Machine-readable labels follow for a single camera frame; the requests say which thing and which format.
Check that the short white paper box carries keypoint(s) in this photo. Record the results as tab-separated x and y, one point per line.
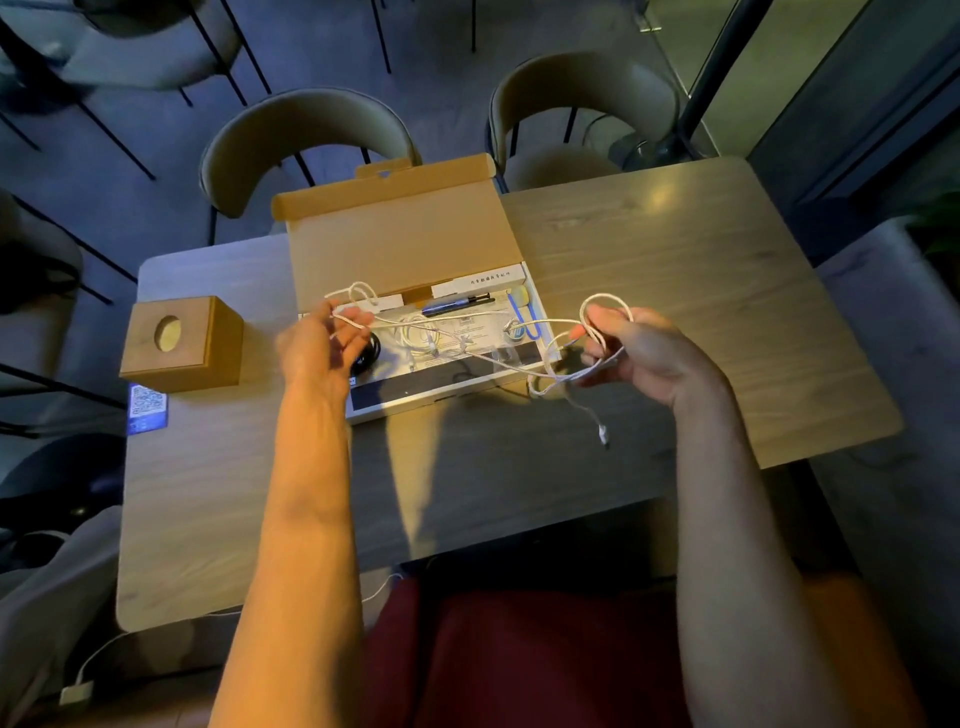
382	304

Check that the person's right thumb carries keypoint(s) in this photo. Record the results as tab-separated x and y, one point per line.
609	315

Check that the blue code card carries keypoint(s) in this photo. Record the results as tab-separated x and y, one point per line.
146	409

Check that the black metal pole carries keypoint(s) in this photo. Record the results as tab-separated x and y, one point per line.
712	67

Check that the long white paper box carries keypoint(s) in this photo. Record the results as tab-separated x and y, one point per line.
480	280

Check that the open cardboard box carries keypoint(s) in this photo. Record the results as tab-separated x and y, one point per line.
397	240

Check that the person's right forearm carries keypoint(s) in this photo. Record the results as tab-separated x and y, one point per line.
742	555

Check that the person's left fingers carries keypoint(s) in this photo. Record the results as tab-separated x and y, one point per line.
352	322

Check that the person's left hand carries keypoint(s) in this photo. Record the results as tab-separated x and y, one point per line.
311	352

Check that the black pen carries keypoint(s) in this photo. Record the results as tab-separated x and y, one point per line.
450	305

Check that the wooden tissue box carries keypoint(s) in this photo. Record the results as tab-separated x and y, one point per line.
180	352

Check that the grey sofa cushion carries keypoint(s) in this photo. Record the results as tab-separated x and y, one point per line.
52	600

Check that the grey sofa seat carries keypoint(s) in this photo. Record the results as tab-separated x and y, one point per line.
892	450

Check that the person's right hand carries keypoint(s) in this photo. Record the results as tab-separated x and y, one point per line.
660	352

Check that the green plant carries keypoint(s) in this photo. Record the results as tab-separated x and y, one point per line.
937	232

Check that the beige round-back chair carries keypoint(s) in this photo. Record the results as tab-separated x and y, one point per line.
135	45
37	300
577	90
300	135

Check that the red shorts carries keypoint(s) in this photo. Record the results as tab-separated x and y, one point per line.
540	660

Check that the black round device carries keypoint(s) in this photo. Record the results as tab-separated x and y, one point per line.
370	354

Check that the person's left forearm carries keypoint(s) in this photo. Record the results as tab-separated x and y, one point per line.
307	540

